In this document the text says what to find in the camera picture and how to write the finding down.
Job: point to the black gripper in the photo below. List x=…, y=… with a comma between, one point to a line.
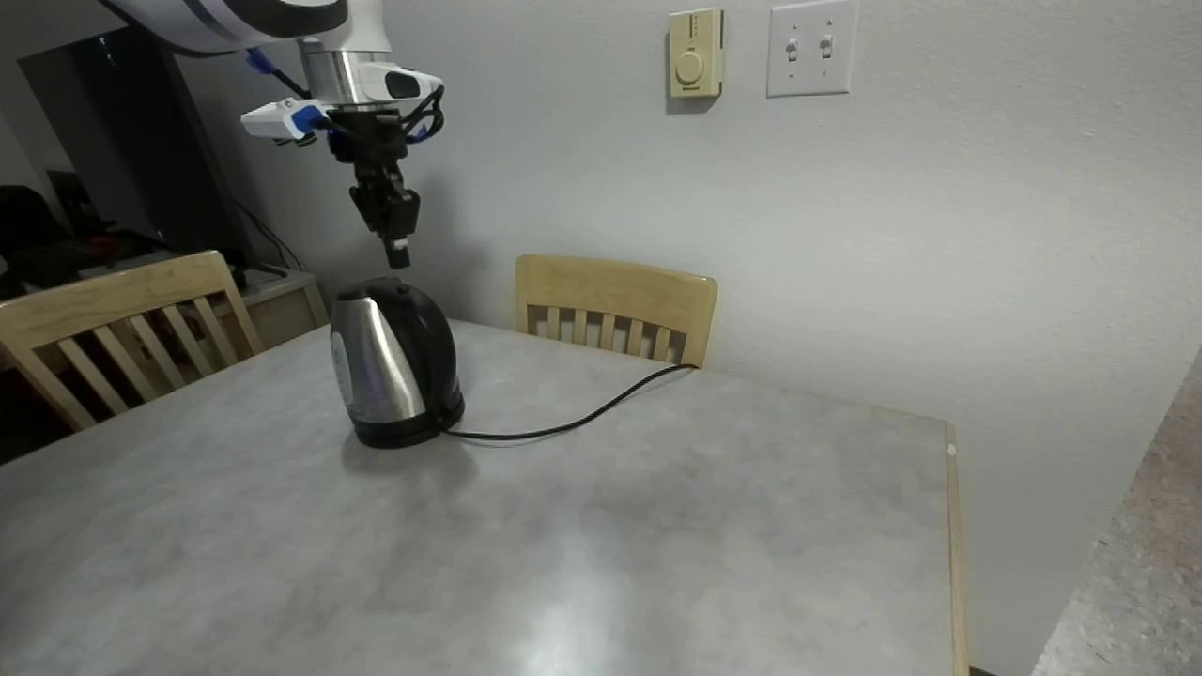
x=372, y=142

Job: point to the steel and black electric kettle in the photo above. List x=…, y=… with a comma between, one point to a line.
x=395, y=361

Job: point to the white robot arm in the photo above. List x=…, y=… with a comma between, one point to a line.
x=341, y=77

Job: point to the wooden chair behind table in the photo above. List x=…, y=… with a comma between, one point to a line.
x=618, y=304

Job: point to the dark cabinet in background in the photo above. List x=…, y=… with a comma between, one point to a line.
x=133, y=135

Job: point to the wooden chair at left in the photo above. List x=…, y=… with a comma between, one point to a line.
x=131, y=335

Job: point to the grey speckled countertop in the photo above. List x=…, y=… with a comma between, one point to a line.
x=1139, y=598

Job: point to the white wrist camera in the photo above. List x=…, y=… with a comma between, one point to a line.
x=287, y=122

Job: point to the beige wall dimmer switch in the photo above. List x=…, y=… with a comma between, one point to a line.
x=697, y=53

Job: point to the white double light switch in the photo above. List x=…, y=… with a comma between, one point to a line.
x=809, y=47

